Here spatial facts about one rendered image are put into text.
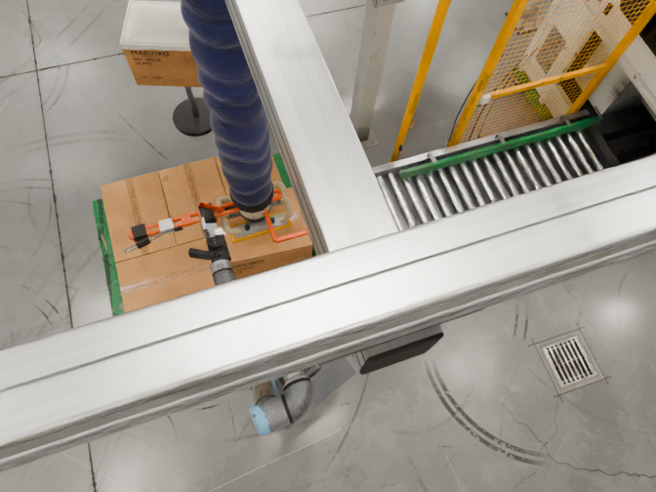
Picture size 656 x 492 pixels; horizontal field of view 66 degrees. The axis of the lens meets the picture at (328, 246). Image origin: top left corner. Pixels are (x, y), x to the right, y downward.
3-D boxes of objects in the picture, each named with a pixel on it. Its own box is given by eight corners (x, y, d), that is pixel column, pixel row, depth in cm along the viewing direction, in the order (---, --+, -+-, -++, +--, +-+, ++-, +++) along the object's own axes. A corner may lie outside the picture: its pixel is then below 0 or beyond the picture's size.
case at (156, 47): (224, 47, 393) (216, 3, 357) (219, 88, 377) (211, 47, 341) (144, 43, 391) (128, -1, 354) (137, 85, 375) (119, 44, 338)
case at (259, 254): (297, 216, 347) (297, 185, 311) (311, 268, 332) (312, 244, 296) (209, 233, 339) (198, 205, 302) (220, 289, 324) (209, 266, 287)
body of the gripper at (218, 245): (225, 238, 230) (232, 263, 225) (206, 244, 228) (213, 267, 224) (223, 231, 223) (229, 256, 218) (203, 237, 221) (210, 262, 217)
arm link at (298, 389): (321, 406, 193) (266, 265, 228) (290, 419, 191) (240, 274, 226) (323, 414, 203) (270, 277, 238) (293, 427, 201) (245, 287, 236)
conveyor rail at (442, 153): (574, 124, 408) (587, 108, 391) (577, 129, 407) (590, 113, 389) (300, 200, 368) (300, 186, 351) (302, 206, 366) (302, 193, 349)
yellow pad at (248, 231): (287, 211, 285) (286, 206, 280) (292, 225, 281) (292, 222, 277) (227, 227, 279) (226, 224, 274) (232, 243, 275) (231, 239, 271)
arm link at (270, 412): (279, 373, 268) (298, 430, 194) (248, 386, 265) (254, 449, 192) (269, 346, 266) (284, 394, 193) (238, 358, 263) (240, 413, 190)
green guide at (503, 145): (586, 115, 394) (592, 107, 385) (593, 126, 390) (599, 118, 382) (395, 167, 366) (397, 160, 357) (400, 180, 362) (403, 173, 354)
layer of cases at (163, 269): (270, 172, 406) (267, 143, 370) (309, 284, 370) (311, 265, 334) (118, 212, 385) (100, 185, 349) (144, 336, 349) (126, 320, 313)
